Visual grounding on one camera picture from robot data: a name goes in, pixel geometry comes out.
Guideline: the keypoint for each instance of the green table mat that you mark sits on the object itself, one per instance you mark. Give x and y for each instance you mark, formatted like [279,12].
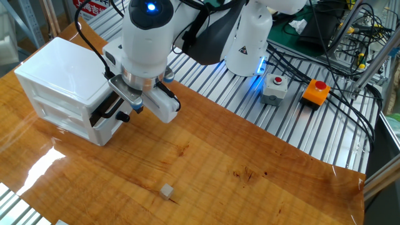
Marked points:
[281,37]

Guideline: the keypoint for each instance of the grey box with red button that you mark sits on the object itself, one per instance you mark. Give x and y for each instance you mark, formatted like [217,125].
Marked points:
[274,90]

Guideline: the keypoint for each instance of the thin wooden slats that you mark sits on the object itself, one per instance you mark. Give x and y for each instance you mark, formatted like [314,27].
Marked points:
[51,18]

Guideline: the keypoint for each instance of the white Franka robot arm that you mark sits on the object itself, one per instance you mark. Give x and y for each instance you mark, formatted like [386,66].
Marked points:
[147,47]

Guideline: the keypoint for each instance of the pale green bag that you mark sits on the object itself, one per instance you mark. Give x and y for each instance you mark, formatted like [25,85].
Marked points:
[394,125]

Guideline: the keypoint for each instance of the grey perforated steel upright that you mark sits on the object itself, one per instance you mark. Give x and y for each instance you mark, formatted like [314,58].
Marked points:
[31,22]

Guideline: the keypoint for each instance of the white foam block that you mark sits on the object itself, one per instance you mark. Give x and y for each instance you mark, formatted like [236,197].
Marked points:
[7,47]

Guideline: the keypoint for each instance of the printed white paper sheets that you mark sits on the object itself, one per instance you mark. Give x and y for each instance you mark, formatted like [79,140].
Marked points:
[62,222]

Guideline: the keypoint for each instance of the yellow green screwdriver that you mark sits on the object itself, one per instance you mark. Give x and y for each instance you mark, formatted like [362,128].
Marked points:
[362,64]

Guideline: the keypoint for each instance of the aluminium profile post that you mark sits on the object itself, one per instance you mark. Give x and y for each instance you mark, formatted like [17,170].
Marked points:
[375,62]
[347,25]

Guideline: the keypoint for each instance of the small wooden cube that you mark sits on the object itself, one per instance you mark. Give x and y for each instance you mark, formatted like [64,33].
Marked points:
[166,191]

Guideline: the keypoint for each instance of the orange box with red button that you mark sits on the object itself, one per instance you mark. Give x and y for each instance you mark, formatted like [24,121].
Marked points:
[314,95]

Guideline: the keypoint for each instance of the red and white sign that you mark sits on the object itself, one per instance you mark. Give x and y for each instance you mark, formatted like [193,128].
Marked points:
[90,7]

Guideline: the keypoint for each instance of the silver blue wrist bracket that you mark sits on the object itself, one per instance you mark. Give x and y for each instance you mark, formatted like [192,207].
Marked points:
[125,89]

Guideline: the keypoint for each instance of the glossy wood-grain mat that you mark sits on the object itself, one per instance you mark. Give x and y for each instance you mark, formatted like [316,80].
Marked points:
[218,172]

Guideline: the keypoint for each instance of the white plastic drawer cabinet frame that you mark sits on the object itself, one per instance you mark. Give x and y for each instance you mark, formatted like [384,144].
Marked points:
[65,68]

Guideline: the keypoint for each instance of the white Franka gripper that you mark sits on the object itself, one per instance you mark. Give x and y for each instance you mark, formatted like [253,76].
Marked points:
[165,103]

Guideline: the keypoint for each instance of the brown cardboard box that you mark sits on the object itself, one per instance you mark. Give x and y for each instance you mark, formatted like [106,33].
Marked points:
[394,90]

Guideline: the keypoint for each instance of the black rectangular box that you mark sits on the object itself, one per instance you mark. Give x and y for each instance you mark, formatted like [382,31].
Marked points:
[318,31]

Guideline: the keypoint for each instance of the aluminium frame rail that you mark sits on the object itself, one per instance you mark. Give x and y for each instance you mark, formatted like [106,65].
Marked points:
[382,178]

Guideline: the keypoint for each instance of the crumpled white paper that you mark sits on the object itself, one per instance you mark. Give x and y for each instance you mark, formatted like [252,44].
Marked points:
[298,25]

